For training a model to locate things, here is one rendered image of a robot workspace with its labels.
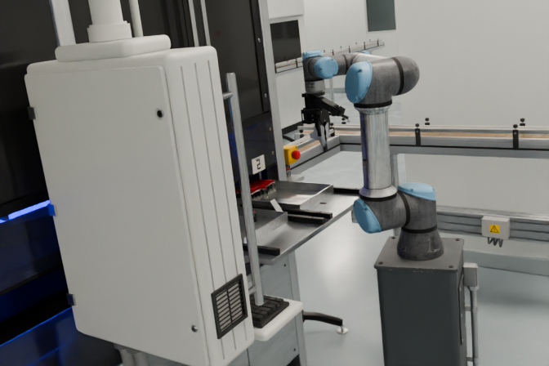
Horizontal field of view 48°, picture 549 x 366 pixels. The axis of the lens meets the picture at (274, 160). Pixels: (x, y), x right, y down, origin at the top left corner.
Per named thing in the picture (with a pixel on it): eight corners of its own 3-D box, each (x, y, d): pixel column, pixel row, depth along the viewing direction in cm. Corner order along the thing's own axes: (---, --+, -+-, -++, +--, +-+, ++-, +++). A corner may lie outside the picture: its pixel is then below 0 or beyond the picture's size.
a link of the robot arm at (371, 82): (411, 232, 193) (403, 58, 178) (368, 242, 189) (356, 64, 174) (392, 220, 204) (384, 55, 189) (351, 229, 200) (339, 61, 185)
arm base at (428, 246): (446, 243, 206) (444, 215, 204) (441, 261, 193) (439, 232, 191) (401, 242, 212) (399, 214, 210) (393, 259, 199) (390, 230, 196)
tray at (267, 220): (167, 236, 217) (167, 227, 217) (214, 212, 238) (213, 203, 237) (244, 247, 198) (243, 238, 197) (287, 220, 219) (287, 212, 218)
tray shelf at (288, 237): (159, 246, 214) (158, 241, 213) (271, 187, 269) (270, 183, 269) (272, 265, 187) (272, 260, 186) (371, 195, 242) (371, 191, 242)
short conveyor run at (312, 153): (271, 190, 272) (267, 156, 268) (243, 188, 280) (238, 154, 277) (343, 152, 326) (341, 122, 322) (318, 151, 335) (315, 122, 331)
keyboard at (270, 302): (153, 303, 184) (151, 295, 183) (184, 283, 195) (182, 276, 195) (261, 328, 162) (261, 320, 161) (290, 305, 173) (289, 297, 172)
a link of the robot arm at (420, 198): (444, 225, 196) (443, 184, 193) (408, 233, 193) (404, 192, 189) (425, 214, 207) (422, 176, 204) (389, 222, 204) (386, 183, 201)
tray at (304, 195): (227, 206, 244) (226, 198, 243) (264, 186, 265) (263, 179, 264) (301, 213, 225) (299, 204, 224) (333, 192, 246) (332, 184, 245)
